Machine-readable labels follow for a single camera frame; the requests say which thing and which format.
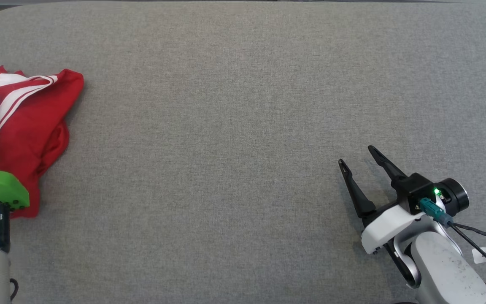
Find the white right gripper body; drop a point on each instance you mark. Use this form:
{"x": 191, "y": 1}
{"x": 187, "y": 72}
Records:
{"x": 388, "y": 226}

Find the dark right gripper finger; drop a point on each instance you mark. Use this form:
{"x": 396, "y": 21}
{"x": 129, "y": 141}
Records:
{"x": 388, "y": 166}
{"x": 359, "y": 196}

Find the red white striped shirt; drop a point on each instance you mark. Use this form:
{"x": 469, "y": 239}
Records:
{"x": 36, "y": 99}

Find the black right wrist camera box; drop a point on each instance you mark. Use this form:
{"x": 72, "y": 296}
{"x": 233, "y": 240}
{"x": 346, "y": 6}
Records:
{"x": 414, "y": 188}

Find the teal right camera connector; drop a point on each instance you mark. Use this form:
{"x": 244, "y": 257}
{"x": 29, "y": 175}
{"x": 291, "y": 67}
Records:
{"x": 433, "y": 210}

